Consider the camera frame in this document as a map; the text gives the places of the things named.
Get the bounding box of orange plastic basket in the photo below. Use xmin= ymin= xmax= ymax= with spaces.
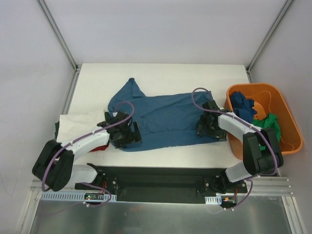
xmin=224 ymin=83 xmax=303 ymax=156

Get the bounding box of left aluminium frame post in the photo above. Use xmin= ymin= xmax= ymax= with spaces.
xmin=36 ymin=0 xmax=81 ymax=73

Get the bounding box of right aluminium frame post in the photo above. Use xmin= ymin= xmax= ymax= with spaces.
xmin=246 ymin=0 xmax=295 ymax=74

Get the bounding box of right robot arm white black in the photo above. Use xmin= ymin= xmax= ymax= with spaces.
xmin=197 ymin=100 xmax=284 ymax=194

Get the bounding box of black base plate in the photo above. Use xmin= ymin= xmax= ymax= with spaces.
xmin=73 ymin=163 xmax=249 ymax=202

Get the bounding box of dark green folded t shirt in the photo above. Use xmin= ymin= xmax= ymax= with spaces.
xmin=54 ymin=121 xmax=59 ymax=140

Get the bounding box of right grey cable duct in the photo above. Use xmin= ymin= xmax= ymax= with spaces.
xmin=205 ymin=195 xmax=222 ymax=205

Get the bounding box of dark blue t shirt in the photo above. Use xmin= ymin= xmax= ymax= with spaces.
xmin=230 ymin=92 xmax=257 ymax=123

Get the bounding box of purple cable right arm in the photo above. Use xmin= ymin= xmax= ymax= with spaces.
xmin=192 ymin=87 xmax=279 ymax=212

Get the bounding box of grey cable duct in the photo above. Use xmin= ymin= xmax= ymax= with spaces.
xmin=41 ymin=192 xmax=117 ymax=202
xmin=205 ymin=195 xmax=222 ymax=205

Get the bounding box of left grey cable duct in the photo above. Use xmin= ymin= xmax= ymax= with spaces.
xmin=41 ymin=192 xmax=117 ymax=202

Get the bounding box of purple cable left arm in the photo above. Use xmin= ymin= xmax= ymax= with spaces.
xmin=41 ymin=101 xmax=135 ymax=216

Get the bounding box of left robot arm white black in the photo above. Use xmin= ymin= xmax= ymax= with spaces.
xmin=32 ymin=111 xmax=142 ymax=192

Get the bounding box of white folded t shirt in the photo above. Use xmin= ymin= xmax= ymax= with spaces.
xmin=57 ymin=110 xmax=105 ymax=142

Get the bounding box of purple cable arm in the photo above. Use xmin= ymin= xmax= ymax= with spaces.
xmin=192 ymin=87 xmax=279 ymax=212
xmin=41 ymin=101 xmax=135 ymax=216

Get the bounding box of aluminium frame post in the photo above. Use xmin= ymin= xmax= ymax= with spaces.
xmin=246 ymin=0 xmax=295 ymax=74
xmin=36 ymin=0 xmax=81 ymax=73

